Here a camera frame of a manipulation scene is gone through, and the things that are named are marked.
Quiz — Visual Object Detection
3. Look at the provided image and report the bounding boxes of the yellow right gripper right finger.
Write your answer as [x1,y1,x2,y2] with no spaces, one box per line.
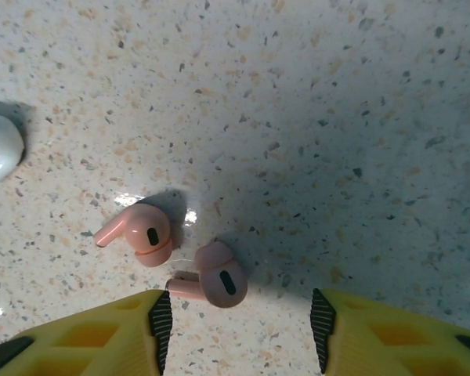
[310,287,470,376]

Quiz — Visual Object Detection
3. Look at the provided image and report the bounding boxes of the pink wireless earbud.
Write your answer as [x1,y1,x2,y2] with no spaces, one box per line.
[167,240,248,309]
[92,203,174,269]

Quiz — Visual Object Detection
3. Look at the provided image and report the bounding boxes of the white earbud charging case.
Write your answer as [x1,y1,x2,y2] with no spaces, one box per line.
[0,113,25,191]

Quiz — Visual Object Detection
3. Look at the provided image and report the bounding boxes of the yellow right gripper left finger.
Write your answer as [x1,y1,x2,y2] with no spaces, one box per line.
[0,288,174,376]

